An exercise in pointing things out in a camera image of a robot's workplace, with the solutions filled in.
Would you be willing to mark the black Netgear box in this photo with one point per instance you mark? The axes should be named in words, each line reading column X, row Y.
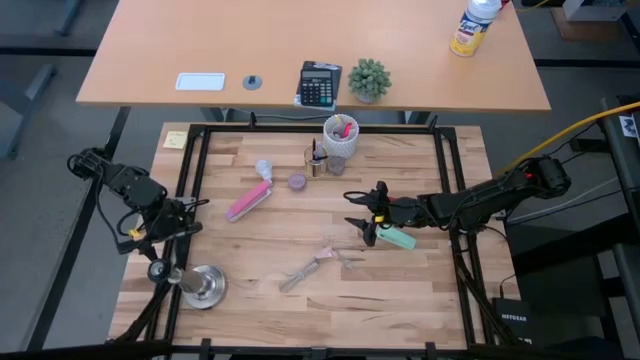
column 512, row 317

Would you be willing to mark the mint green stapler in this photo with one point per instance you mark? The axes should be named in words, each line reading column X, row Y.
column 397, row 239

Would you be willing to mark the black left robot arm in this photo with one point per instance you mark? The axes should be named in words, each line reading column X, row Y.
column 135, row 185

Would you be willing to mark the brown cardboard sheet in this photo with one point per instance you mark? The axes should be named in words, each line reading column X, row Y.
column 575, row 30

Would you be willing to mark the grey round desk grommet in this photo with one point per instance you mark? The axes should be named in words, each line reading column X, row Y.
column 252, row 82

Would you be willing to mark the yellow sticky note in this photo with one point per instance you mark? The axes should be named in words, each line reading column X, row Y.
column 175, row 140

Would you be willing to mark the white textured pen cup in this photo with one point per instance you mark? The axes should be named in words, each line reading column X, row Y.
column 340, row 145

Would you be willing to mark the yellow Lysol wipes canister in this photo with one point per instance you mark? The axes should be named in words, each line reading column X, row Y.
column 470, row 30

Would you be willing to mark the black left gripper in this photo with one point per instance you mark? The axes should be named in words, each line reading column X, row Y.
column 165, row 232

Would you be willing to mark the white lightbulb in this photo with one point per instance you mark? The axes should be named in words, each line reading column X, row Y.
column 263, row 169

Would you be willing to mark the grey desk leg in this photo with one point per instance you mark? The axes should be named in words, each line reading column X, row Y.
column 25, row 115

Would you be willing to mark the orange wooden desk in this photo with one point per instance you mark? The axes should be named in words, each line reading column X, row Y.
column 300, row 30

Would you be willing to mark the white printed tag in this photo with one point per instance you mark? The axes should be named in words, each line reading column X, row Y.
column 628, row 126

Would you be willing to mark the black metal table frame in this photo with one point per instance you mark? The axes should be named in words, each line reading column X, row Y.
column 250, row 128

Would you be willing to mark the green potted succulent plant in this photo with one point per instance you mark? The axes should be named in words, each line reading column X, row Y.
column 369, row 77

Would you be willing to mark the white rectangular desk plate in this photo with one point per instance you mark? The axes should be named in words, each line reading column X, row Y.
column 200, row 81

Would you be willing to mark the black calculator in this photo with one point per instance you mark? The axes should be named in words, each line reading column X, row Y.
column 316, row 87
column 330, row 66

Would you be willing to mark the brown glitter jar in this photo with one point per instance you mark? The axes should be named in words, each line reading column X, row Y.
column 336, row 166

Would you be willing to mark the black pen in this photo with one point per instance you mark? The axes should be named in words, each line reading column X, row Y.
column 314, row 150

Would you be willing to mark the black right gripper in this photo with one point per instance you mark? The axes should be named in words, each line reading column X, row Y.
column 400, row 212

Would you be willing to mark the grey box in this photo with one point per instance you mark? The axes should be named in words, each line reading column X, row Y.
column 595, row 10

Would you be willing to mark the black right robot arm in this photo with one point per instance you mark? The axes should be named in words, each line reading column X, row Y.
column 475, row 200

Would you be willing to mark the silver metal lamp base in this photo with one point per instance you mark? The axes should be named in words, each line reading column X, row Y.
column 205, row 286

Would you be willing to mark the pink stapler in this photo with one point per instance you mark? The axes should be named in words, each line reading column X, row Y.
column 247, row 201

